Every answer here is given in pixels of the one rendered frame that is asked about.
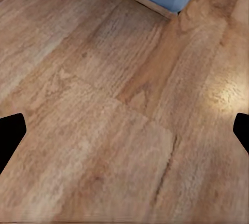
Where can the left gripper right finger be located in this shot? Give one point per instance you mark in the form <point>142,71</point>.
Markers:
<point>241,129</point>

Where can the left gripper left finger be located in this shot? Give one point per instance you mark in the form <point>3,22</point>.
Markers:
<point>12,131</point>

